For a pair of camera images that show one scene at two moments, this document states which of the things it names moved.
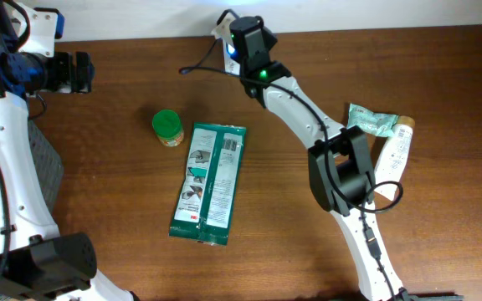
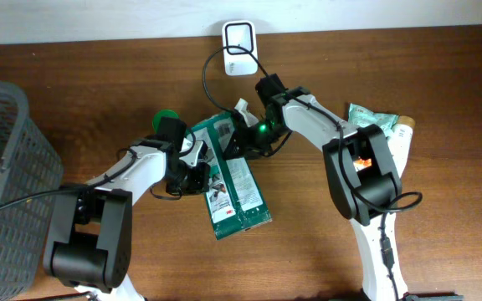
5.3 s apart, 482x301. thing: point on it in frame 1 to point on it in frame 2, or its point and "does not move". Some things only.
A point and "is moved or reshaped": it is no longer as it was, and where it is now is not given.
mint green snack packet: (378, 123) does not move
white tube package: (392, 157) does not move
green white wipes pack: (207, 186) is moved or reshaped
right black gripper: (267, 35) to (242, 143)
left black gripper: (82, 71) to (195, 180)
